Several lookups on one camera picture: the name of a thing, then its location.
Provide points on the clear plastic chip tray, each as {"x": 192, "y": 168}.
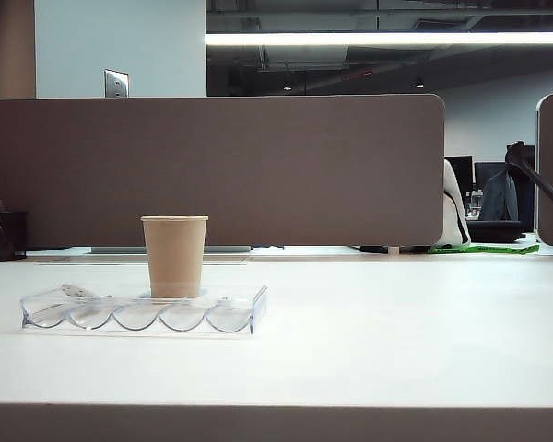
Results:
{"x": 239, "y": 317}

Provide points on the clear water bottle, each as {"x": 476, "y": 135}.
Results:
{"x": 473, "y": 205}

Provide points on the dark blue computer monitor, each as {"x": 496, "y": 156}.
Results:
{"x": 486, "y": 171}

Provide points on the brown paper cup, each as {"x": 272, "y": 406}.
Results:
{"x": 175, "y": 253}

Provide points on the black computer monitor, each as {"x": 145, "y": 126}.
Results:
{"x": 463, "y": 170}

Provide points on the white poker chip five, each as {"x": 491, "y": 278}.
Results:
{"x": 74, "y": 291}

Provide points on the metal wall switch plate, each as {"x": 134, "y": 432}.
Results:
{"x": 116, "y": 84}

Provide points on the long ceiling light strip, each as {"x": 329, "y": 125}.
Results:
{"x": 373, "y": 38}

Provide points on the blue grey jacket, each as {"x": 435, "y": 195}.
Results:
{"x": 497, "y": 198}

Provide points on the black zip case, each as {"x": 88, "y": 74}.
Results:
{"x": 493, "y": 230}

